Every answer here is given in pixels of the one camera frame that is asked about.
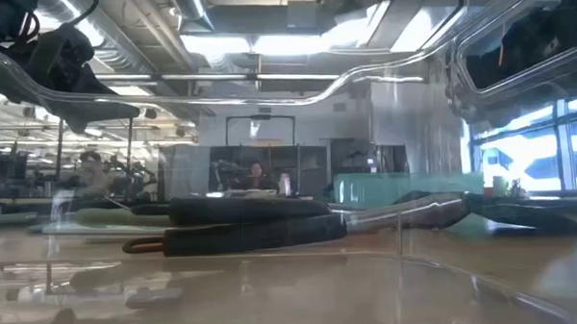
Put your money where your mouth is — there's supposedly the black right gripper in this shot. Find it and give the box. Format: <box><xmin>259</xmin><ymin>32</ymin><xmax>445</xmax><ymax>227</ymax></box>
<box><xmin>448</xmin><ymin>6</ymin><xmax>577</xmax><ymax>129</ymax></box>

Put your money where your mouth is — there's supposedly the dark cabinet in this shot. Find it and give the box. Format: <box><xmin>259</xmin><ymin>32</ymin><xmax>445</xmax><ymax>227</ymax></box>
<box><xmin>328</xmin><ymin>136</ymin><xmax>409</xmax><ymax>177</ymax></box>

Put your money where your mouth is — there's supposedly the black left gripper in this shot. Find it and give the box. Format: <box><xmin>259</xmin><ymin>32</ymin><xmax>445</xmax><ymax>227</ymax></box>
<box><xmin>22</xmin><ymin>20</ymin><xmax>142</xmax><ymax>137</ymax></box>

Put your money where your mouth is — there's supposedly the clear plastic container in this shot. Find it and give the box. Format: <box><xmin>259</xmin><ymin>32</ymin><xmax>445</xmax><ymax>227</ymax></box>
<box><xmin>0</xmin><ymin>0</ymin><xmax>577</xmax><ymax>324</ymax></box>

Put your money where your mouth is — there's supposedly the dark shelving unit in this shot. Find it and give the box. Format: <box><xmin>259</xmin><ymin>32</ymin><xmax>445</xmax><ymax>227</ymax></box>
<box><xmin>208</xmin><ymin>139</ymin><xmax>330</xmax><ymax>200</ymax></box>

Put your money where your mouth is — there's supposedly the pale cup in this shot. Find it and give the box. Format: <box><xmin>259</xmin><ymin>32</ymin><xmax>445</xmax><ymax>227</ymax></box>
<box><xmin>491</xmin><ymin>174</ymin><xmax>511</xmax><ymax>198</ymax></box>

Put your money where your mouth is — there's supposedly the white bottle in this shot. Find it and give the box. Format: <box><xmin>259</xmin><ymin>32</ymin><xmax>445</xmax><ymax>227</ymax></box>
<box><xmin>277</xmin><ymin>171</ymin><xmax>293</xmax><ymax>197</ymax></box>

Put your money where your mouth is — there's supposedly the teal plastic container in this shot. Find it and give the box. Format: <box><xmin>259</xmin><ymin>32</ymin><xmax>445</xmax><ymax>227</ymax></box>
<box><xmin>333</xmin><ymin>167</ymin><xmax>487</xmax><ymax>211</ymax></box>

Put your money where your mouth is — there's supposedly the person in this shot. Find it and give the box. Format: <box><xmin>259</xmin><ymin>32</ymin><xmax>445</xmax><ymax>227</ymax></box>
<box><xmin>242</xmin><ymin>161</ymin><xmax>274</xmax><ymax>191</ymax></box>
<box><xmin>65</xmin><ymin>149</ymin><xmax>113</xmax><ymax>200</ymax></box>

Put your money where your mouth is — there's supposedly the solid black spatula steel handle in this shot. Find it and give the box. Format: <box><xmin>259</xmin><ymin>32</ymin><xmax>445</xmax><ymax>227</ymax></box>
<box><xmin>160</xmin><ymin>188</ymin><xmax>577</xmax><ymax>258</ymax></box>

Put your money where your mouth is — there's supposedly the large window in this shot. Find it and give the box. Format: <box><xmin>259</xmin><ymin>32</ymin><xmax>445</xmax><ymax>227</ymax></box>
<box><xmin>468</xmin><ymin>93</ymin><xmax>577</xmax><ymax>195</ymax></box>

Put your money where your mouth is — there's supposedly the slotted black spatula steel handle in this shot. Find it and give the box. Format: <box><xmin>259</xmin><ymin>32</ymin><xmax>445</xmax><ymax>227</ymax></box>
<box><xmin>130</xmin><ymin>187</ymin><xmax>464</xmax><ymax>230</ymax></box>

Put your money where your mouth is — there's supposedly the orange silicone spatula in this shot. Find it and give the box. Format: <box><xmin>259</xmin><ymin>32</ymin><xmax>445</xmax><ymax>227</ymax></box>
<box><xmin>121</xmin><ymin>237</ymin><xmax>166</xmax><ymax>257</ymax></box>

